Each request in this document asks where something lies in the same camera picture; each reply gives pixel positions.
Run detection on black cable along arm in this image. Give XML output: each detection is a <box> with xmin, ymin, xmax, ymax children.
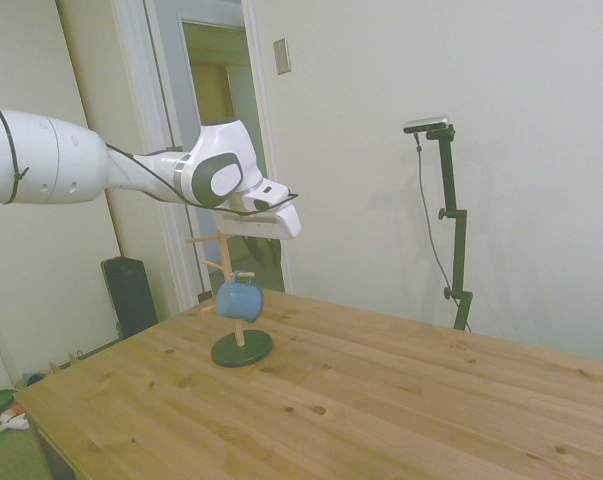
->
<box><xmin>0</xmin><ymin>93</ymin><xmax>301</xmax><ymax>217</ymax></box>

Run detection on white door frame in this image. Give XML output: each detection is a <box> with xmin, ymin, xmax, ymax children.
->
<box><xmin>143</xmin><ymin>0</ymin><xmax>295</xmax><ymax>296</ymax></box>

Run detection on silver exterior camera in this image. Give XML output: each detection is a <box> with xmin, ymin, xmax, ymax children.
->
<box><xmin>403</xmin><ymin>115</ymin><xmax>452</xmax><ymax>135</ymax></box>

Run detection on brown interior door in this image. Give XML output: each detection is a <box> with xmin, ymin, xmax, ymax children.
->
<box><xmin>190</xmin><ymin>59</ymin><xmax>235</xmax><ymax>129</ymax></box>

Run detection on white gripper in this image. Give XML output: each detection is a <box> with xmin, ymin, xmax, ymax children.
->
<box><xmin>214</xmin><ymin>204</ymin><xmax>303</xmax><ymax>272</ymax></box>

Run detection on wooden mug tree dark base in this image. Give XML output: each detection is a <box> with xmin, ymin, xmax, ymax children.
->
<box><xmin>185</xmin><ymin>232</ymin><xmax>276</xmax><ymax>369</ymax></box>

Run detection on white floor object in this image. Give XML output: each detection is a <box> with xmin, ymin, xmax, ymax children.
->
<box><xmin>0</xmin><ymin>409</ymin><xmax>31</xmax><ymax>432</ymax></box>

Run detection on grey wall switch plate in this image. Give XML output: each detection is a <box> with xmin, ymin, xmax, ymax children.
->
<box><xmin>273</xmin><ymin>37</ymin><xmax>292</xmax><ymax>76</ymax></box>

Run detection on white open door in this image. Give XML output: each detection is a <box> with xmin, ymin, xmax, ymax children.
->
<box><xmin>55</xmin><ymin>0</ymin><xmax>187</xmax><ymax>346</ymax></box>

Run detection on blue enamel mug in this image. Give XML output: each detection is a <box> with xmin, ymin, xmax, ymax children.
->
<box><xmin>215</xmin><ymin>269</ymin><xmax>266</xmax><ymax>324</ymax></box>

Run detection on black camera stand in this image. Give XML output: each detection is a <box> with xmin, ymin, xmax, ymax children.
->
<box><xmin>423</xmin><ymin>124</ymin><xmax>474</xmax><ymax>332</ymax></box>

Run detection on black case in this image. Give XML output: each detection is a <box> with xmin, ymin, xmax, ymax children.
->
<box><xmin>100</xmin><ymin>256</ymin><xmax>160</xmax><ymax>341</ymax></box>

